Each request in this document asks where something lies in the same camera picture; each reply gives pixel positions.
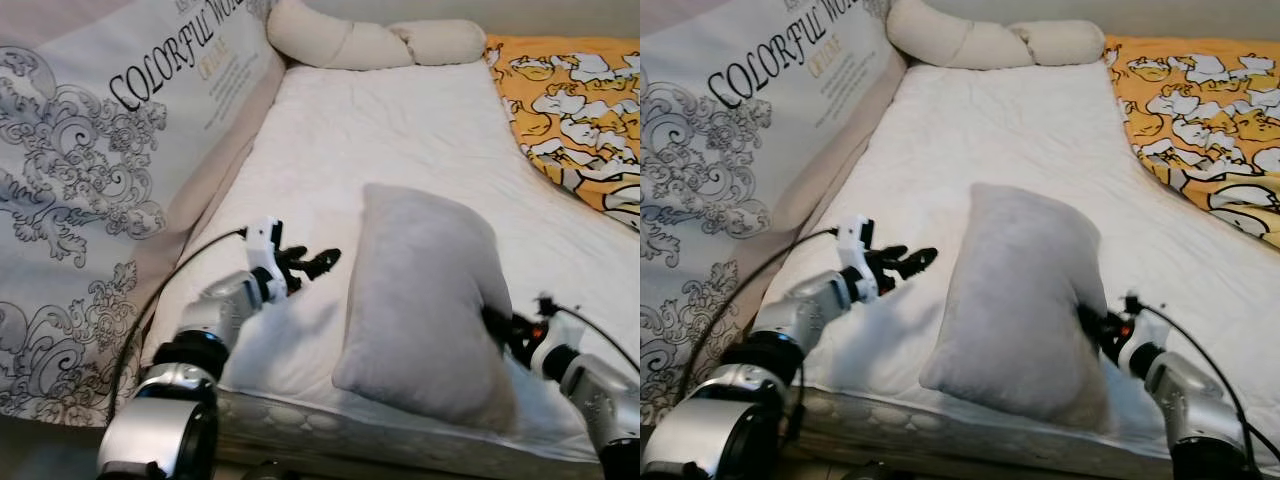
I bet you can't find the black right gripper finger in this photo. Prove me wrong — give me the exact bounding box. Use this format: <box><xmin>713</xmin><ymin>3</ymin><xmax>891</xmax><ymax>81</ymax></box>
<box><xmin>480</xmin><ymin>304</ymin><xmax>515</xmax><ymax>347</ymax></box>
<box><xmin>1074</xmin><ymin>304</ymin><xmax>1107</xmax><ymax>347</ymax></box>

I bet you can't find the grey pillow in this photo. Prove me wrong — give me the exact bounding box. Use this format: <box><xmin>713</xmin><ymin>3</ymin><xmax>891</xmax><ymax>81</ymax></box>
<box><xmin>920</xmin><ymin>182</ymin><xmax>1113</xmax><ymax>434</ymax></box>
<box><xmin>332</xmin><ymin>183</ymin><xmax>521</xmax><ymax>434</ymax></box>

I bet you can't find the yellow cartoon egg blanket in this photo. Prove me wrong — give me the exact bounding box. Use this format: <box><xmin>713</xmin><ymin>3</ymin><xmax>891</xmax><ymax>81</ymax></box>
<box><xmin>485</xmin><ymin>35</ymin><xmax>641</xmax><ymax>234</ymax></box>
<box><xmin>1105</xmin><ymin>35</ymin><xmax>1280</xmax><ymax>251</ymax></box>

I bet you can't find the white quilted mattress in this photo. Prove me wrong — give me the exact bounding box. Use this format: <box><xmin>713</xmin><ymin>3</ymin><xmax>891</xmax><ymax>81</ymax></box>
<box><xmin>760</xmin><ymin>60</ymin><xmax>1280</xmax><ymax>473</ymax></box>
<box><xmin>140</xmin><ymin>60</ymin><xmax>641</xmax><ymax>473</ymax></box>

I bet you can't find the white printed headboard cover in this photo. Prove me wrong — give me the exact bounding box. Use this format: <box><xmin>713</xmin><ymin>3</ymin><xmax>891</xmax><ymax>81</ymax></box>
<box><xmin>0</xmin><ymin>0</ymin><xmax>287</xmax><ymax>429</ymax></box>
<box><xmin>640</xmin><ymin>0</ymin><xmax>907</xmax><ymax>427</ymax></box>

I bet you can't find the long beige bolster pillow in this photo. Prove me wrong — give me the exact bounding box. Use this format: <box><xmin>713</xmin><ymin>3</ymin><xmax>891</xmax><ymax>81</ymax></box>
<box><xmin>885</xmin><ymin>0</ymin><xmax>1037</xmax><ymax>72</ymax></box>
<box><xmin>267</xmin><ymin>0</ymin><xmax>417</xmax><ymax>72</ymax></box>

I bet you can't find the short beige bolster pillow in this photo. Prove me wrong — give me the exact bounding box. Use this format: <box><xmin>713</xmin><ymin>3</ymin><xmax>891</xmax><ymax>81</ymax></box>
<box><xmin>388</xmin><ymin>19</ymin><xmax>489</xmax><ymax>68</ymax></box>
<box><xmin>1010</xmin><ymin>19</ymin><xmax>1107</xmax><ymax>68</ymax></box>

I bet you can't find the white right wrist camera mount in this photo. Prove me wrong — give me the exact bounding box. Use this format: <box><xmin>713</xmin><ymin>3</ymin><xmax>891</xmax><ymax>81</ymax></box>
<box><xmin>530</xmin><ymin>310</ymin><xmax>587</xmax><ymax>377</ymax></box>
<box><xmin>1117</xmin><ymin>314</ymin><xmax>1173</xmax><ymax>378</ymax></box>

